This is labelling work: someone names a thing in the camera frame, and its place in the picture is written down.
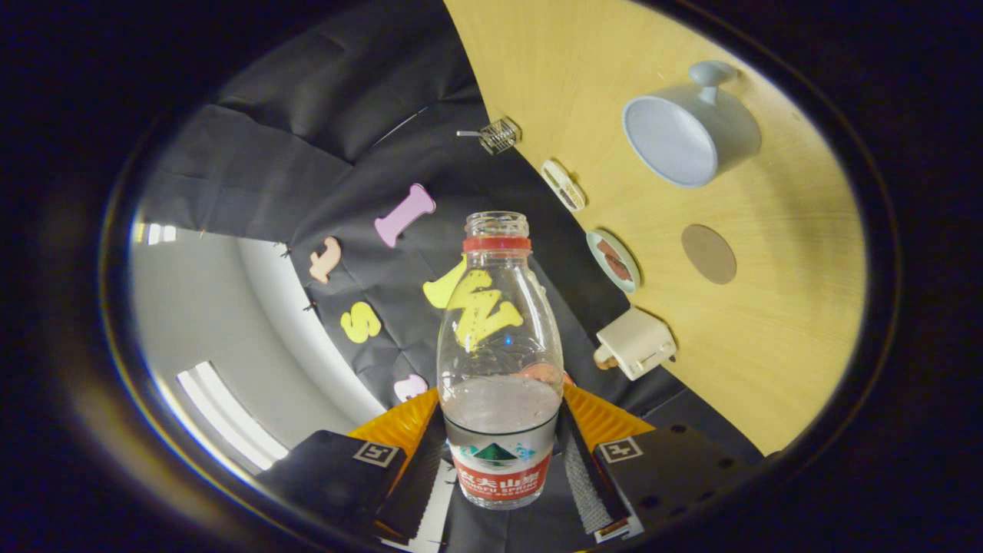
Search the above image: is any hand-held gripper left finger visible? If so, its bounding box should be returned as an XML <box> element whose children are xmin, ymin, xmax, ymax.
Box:
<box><xmin>257</xmin><ymin>388</ymin><xmax>446</xmax><ymax>542</ymax></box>

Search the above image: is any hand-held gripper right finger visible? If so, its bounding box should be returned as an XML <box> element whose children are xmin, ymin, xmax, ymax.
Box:
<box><xmin>557</xmin><ymin>384</ymin><xmax>753</xmax><ymax>542</ymax></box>

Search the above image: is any clear plastic juice bottle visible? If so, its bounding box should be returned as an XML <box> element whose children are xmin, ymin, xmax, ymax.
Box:
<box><xmin>436</xmin><ymin>211</ymin><xmax>565</xmax><ymax>509</ymax></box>

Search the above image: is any brown round coaster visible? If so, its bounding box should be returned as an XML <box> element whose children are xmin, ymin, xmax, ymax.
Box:
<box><xmin>680</xmin><ymin>224</ymin><xmax>738</xmax><ymax>286</ymax></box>

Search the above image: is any pale grey cup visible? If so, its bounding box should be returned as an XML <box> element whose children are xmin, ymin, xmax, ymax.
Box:
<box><xmin>621</xmin><ymin>61</ymin><xmax>763</xmax><ymax>189</ymax></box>

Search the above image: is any white toaster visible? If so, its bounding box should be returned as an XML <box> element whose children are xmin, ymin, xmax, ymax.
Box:
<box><xmin>597</xmin><ymin>308</ymin><xmax>678</xmax><ymax>382</ymax></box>

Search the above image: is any long ceiling light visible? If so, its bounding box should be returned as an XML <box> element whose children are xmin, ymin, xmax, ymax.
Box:
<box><xmin>177</xmin><ymin>361</ymin><xmax>289</xmax><ymax>471</ymax></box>

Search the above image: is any pale green plate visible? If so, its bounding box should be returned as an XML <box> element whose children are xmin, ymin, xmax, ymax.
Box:
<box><xmin>586</xmin><ymin>229</ymin><xmax>642</xmax><ymax>295</ymax></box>

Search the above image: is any wooden table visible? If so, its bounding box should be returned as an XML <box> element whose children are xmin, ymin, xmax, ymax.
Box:
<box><xmin>443</xmin><ymin>0</ymin><xmax>869</xmax><ymax>455</ymax></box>

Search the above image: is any white divided dish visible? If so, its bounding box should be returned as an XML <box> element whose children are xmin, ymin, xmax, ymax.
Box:
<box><xmin>540</xmin><ymin>159</ymin><xmax>587</xmax><ymax>213</ymax></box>

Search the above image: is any small ceiling light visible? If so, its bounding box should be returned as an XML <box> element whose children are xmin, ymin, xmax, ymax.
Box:
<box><xmin>134</xmin><ymin>221</ymin><xmax>177</xmax><ymax>247</ymax></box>

